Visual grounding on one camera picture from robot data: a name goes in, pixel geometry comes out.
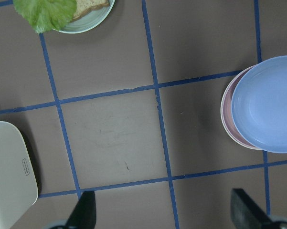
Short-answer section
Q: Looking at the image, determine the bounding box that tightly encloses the pink plate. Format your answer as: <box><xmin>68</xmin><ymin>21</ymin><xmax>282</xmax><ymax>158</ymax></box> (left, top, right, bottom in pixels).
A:
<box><xmin>220</xmin><ymin>66</ymin><xmax>260</xmax><ymax>150</ymax></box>

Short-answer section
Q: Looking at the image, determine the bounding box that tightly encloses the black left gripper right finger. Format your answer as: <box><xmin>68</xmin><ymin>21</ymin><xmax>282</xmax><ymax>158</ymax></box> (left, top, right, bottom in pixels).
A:
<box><xmin>230</xmin><ymin>188</ymin><xmax>273</xmax><ymax>229</ymax></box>

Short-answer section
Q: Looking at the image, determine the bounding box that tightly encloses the blue plate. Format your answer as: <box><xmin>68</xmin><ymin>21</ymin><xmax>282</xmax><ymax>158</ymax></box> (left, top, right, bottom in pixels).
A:
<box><xmin>231</xmin><ymin>55</ymin><xmax>287</xmax><ymax>154</ymax></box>

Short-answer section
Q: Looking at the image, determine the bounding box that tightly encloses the green plate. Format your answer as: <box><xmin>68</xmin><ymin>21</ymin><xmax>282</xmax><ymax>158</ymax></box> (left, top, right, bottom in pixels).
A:
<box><xmin>58</xmin><ymin>0</ymin><xmax>115</xmax><ymax>34</ymax></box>

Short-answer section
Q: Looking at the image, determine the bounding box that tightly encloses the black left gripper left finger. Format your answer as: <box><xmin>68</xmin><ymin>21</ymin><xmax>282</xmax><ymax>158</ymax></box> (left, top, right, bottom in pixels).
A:
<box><xmin>66</xmin><ymin>191</ymin><xmax>96</xmax><ymax>229</ymax></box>

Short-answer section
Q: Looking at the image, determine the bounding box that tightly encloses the green lettuce leaf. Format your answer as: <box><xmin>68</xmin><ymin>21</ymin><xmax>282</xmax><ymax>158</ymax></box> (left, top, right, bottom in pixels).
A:
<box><xmin>13</xmin><ymin>0</ymin><xmax>77</xmax><ymax>34</ymax></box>

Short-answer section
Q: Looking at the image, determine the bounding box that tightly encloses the cream toaster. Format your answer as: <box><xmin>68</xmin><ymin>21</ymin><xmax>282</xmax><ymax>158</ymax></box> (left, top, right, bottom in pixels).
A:
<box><xmin>0</xmin><ymin>121</ymin><xmax>38</xmax><ymax>229</ymax></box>

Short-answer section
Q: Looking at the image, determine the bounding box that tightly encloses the bread slice on plate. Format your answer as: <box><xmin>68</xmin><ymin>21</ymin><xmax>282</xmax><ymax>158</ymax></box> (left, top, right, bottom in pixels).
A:
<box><xmin>72</xmin><ymin>0</ymin><xmax>110</xmax><ymax>21</ymax></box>

